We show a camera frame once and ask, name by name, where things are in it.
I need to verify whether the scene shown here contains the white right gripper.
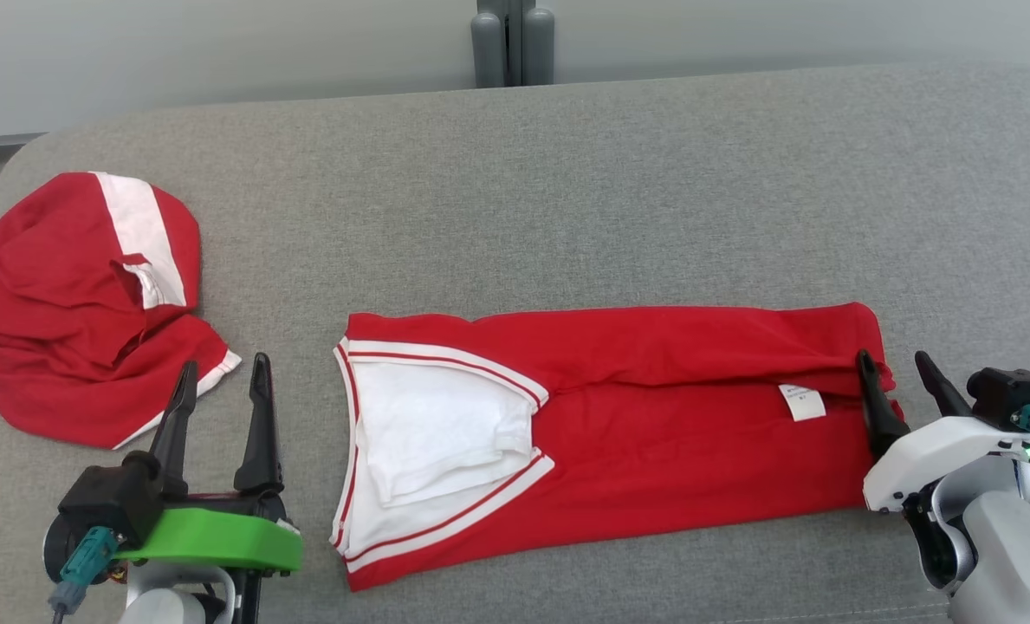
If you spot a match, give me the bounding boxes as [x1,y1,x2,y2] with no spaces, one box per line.
[855,349,1030,515]

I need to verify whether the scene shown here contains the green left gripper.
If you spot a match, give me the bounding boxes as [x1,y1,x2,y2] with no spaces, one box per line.
[116,352,304,573]

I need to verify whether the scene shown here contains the red shorts with white stripe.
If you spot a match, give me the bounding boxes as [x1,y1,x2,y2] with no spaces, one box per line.
[0,171,243,451]

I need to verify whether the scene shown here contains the red jersey with white trim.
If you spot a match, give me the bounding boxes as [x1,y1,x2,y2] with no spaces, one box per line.
[331,301,907,594]

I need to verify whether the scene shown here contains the grey fabric sofa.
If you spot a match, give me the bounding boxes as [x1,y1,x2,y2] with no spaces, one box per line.
[0,62,1030,624]

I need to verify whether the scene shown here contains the teal left camera connector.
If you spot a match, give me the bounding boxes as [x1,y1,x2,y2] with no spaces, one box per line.
[47,526,120,618]

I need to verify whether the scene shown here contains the grey partition post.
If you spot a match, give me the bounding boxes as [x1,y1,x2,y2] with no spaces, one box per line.
[470,0,558,88]

